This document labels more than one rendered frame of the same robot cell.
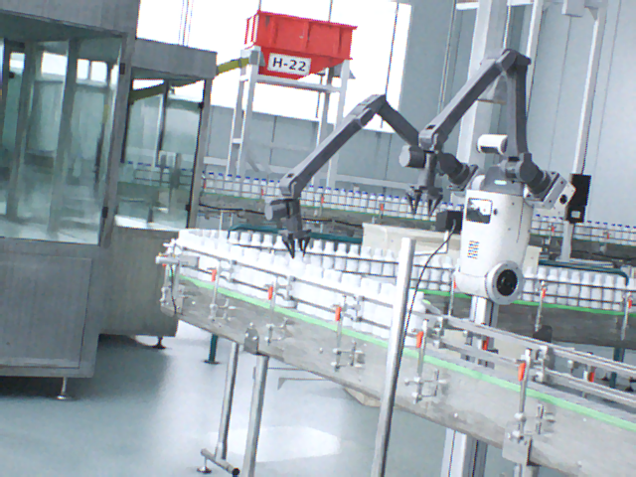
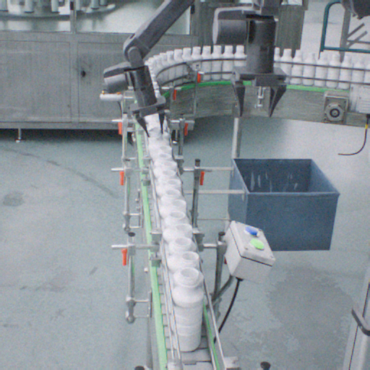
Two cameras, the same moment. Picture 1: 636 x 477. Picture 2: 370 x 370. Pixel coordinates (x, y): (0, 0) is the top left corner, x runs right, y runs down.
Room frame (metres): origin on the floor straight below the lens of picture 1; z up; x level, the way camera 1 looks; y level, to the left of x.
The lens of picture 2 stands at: (2.93, -0.71, 1.78)
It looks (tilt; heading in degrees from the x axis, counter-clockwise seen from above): 24 degrees down; 24
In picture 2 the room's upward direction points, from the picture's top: 3 degrees clockwise
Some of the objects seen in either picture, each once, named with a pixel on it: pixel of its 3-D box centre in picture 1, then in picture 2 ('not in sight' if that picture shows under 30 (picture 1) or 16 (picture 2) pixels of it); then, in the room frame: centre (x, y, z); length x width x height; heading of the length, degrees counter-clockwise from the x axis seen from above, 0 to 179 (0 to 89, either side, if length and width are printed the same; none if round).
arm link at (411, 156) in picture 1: (420, 150); (244, 14); (4.12, -0.30, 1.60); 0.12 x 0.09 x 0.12; 121
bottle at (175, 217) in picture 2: (372, 306); (175, 247); (4.04, -0.21, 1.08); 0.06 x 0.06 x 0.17
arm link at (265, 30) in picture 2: (426, 161); (259, 31); (4.14, -0.33, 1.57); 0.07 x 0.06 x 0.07; 121
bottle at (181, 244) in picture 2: (393, 312); (181, 275); (3.94, -0.27, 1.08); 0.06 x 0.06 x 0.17
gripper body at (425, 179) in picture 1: (425, 180); (259, 61); (4.14, -0.33, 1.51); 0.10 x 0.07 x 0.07; 121
